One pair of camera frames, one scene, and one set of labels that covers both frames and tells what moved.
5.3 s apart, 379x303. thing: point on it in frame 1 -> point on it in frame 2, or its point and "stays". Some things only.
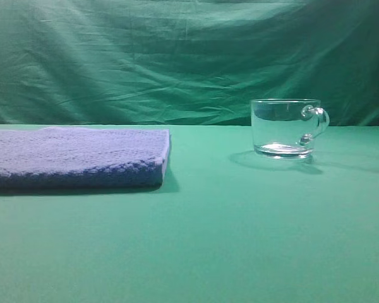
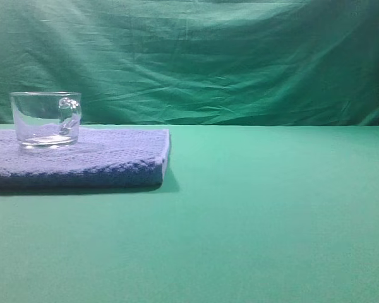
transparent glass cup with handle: [285, 127] -> [47, 118]
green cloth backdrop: [185, 62] stays
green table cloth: [226, 225] stays
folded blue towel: [71, 158] stays
